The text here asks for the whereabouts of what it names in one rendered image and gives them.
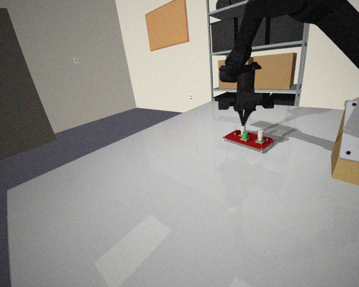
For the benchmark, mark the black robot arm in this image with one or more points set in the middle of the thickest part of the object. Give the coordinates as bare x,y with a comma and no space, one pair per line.
338,19

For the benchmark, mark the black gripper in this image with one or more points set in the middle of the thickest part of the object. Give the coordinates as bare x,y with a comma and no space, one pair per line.
225,104

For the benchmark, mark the red circuit board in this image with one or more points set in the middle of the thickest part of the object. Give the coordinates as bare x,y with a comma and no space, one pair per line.
253,140

